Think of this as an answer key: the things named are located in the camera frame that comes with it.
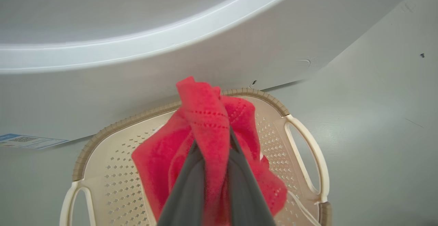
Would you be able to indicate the white front-load washing machine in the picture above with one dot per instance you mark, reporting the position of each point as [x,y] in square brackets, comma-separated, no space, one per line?
[102,99]

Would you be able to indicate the red basketball jersey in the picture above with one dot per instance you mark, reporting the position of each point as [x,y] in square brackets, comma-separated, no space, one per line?
[205,116]

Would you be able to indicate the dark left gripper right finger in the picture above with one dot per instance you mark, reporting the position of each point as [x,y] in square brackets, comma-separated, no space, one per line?
[244,198]

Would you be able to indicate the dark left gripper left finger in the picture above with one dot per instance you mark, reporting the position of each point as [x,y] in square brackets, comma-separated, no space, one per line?
[186,198]

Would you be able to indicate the blue energy label sticker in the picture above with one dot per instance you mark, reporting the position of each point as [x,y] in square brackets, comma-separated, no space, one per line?
[27,141]

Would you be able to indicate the cream perforated laundry basket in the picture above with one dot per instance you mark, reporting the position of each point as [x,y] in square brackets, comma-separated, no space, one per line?
[113,171]

